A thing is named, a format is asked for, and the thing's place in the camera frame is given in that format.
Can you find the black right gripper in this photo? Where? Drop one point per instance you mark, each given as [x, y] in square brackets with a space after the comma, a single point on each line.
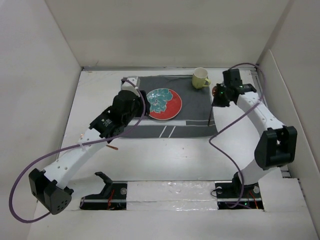
[217, 101]

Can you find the copper spoon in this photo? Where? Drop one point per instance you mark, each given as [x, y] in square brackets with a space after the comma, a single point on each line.
[212, 102]

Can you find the copper fork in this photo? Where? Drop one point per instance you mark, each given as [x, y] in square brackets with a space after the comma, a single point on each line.
[112, 147]

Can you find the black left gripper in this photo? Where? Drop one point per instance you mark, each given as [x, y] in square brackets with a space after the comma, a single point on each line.
[138, 100]

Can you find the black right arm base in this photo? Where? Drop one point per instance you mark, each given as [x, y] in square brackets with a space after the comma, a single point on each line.
[230, 196]

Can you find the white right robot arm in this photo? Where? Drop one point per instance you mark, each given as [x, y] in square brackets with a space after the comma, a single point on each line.
[277, 144]

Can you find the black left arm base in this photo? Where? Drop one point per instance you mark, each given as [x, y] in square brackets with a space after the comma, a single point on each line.
[112, 197]

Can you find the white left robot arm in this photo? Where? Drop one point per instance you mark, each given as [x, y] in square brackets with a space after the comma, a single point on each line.
[50, 185]

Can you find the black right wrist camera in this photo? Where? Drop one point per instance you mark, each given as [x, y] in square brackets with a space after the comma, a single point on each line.
[232, 78]

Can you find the teal and red plate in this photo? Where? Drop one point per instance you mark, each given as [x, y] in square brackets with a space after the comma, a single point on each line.
[165, 104]

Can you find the light green mug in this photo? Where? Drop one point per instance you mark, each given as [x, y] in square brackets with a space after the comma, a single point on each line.
[200, 78]

